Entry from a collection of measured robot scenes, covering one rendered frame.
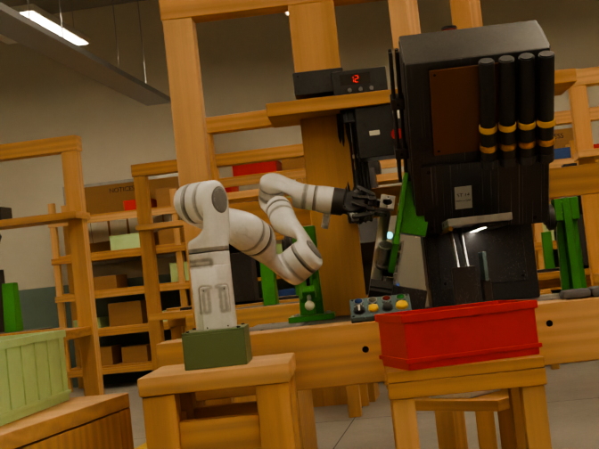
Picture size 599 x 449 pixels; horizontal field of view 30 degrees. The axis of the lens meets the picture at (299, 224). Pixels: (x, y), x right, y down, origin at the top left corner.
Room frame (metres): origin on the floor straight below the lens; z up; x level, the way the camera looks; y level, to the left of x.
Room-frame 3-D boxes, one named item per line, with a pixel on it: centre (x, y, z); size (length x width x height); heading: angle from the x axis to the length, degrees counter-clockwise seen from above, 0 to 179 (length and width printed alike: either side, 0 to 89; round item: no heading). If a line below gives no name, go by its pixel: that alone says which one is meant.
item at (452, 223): (2.94, -0.46, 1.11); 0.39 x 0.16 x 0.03; 177
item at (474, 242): (3.18, -0.50, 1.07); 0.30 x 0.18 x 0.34; 87
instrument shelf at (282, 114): (3.30, -0.40, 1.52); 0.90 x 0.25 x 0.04; 87
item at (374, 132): (3.26, -0.28, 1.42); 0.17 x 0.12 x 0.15; 87
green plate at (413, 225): (2.98, -0.31, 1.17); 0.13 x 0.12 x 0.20; 87
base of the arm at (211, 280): (2.48, 0.21, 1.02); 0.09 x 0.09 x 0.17; 8
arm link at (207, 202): (2.48, 0.21, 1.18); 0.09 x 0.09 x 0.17; 59
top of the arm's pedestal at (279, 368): (2.48, 0.21, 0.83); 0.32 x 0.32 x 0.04; 88
